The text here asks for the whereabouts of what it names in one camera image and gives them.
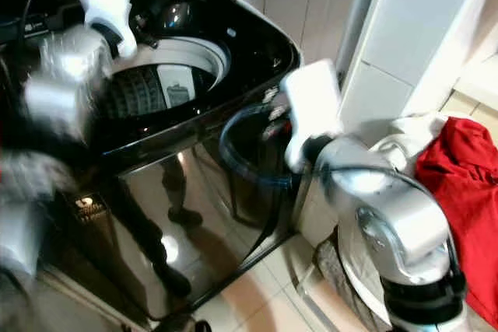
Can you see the red garment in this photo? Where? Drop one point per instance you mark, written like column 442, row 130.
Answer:
column 463, row 192

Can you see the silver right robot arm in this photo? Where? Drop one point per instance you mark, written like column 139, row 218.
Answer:
column 389, row 207

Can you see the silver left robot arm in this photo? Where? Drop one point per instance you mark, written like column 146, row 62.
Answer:
column 58, row 87

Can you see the black top-load washing machine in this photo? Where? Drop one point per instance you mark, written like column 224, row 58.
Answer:
column 202, row 153

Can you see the grey vertical pipe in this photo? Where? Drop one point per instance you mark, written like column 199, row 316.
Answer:
column 358, row 17

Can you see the brown speckled floor mat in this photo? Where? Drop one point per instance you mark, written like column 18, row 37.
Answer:
column 338, row 277

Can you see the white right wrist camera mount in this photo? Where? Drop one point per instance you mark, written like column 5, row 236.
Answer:
column 311, row 106

